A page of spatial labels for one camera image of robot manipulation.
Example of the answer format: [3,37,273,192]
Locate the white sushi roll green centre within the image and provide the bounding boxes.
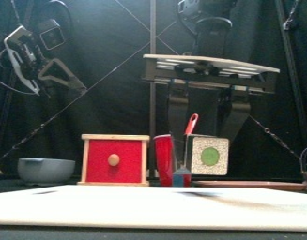
[187,134,231,176]

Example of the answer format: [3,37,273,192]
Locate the white cutting board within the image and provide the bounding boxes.
[0,184,307,233]

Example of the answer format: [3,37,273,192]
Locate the red plastic cup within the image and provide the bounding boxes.
[154,134,178,188]

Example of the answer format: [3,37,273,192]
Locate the red wooden box with knob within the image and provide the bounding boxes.
[76,133,152,188]

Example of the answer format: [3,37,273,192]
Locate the small blue red block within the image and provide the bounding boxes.
[172,166,194,188]

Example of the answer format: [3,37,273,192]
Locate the grey bowl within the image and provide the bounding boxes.
[16,157,76,186]

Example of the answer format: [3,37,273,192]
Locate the knife with red handle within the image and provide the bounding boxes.
[178,112,200,170]

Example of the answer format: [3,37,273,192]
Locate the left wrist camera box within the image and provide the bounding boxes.
[36,19,68,52]

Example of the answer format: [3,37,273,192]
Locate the metal chain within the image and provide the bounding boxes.
[247,114,307,172]

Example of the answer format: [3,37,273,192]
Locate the slanted black frame bar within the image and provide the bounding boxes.
[274,0,307,148]

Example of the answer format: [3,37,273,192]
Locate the vertical metal frame pole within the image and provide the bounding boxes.
[148,0,158,180]

